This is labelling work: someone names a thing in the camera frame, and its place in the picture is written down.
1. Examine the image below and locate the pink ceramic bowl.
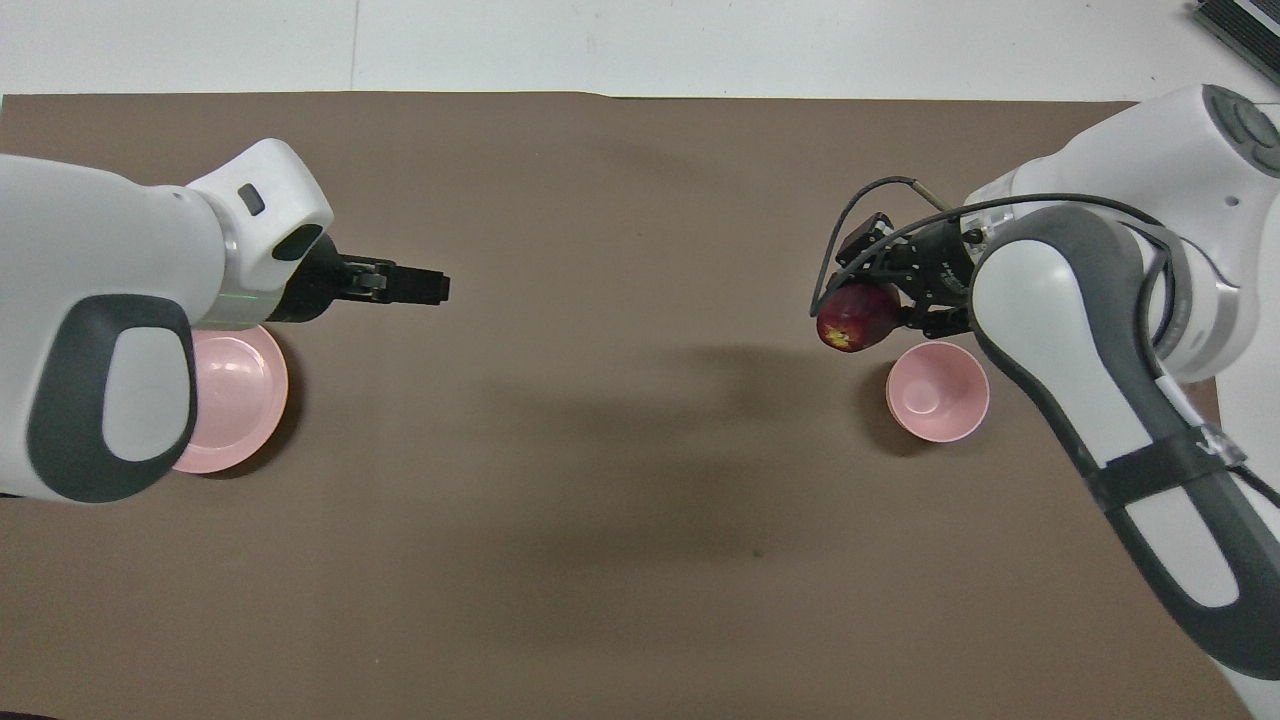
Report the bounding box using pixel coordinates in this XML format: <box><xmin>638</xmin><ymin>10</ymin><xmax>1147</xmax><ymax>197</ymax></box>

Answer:
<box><xmin>885</xmin><ymin>341</ymin><xmax>991</xmax><ymax>444</ymax></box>

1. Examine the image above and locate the dark ridged metal device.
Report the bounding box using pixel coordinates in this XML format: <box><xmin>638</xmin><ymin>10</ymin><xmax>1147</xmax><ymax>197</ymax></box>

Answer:
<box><xmin>1192</xmin><ymin>0</ymin><xmax>1280</xmax><ymax>60</ymax></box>

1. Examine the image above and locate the dark red apple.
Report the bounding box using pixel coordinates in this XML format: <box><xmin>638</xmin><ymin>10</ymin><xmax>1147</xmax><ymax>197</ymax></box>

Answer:
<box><xmin>816</xmin><ymin>281</ymin><xmax>902</xmax><ymax>354</ymax></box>

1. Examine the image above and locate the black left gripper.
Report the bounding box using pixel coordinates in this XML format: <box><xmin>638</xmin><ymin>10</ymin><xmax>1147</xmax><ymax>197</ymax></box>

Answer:
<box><xmin>266</xmin><ymin>232</ymin><xmax>452</xmax><ymax>327</ymax></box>

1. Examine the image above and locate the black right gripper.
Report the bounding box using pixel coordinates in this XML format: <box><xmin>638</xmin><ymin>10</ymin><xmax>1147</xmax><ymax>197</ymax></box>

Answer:
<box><xmin>836</xmin><ymin>210</ymin><xmax>989</xmax><ymax>341</ymax></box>

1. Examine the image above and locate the brown paper table mat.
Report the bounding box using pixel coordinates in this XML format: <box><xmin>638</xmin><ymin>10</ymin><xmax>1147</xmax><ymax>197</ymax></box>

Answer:
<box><xmin>0</xmin><ymin>91</ymin><xmax>1257</xmax><ymax>720</ymax></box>

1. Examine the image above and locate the pink ceramic plate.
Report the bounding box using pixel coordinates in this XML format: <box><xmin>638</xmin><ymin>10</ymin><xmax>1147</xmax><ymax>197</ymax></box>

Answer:
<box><xmin>168</xmin><ymin>322</ymin><xmax>290</xmax><ymax>475</ymax></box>

